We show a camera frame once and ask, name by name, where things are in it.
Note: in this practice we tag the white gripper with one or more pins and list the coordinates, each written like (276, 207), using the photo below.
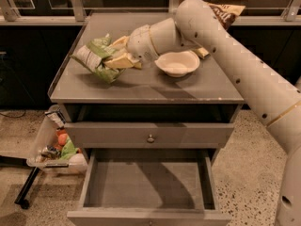
(139, 43)

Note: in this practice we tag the green jalapeno chip bag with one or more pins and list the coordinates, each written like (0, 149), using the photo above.
(93, 55)

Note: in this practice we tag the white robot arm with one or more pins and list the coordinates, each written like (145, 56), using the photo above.
(272, 98)

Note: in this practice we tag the grey drawer cabinet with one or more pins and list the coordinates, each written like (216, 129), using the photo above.
(146, 95)

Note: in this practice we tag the closed grey top drawer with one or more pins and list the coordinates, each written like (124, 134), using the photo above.
(143, 135)

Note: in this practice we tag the brown and cream chip bag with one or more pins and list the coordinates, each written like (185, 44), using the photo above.
(227, 14)

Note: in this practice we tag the open grey middle drawer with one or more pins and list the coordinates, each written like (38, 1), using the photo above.
(144, 187)

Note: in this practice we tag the white paper bowl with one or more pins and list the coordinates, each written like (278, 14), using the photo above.
(178, 64)

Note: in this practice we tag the orange round object in bin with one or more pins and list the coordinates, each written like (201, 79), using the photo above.
(62, 139)

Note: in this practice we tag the green cloth in bin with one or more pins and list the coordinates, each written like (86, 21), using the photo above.
(68, 150)

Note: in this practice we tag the clear plastic storage bin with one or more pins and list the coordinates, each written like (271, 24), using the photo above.
(45, 151)

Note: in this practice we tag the black wheeled stand leg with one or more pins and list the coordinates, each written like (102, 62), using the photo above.
(21, 200)

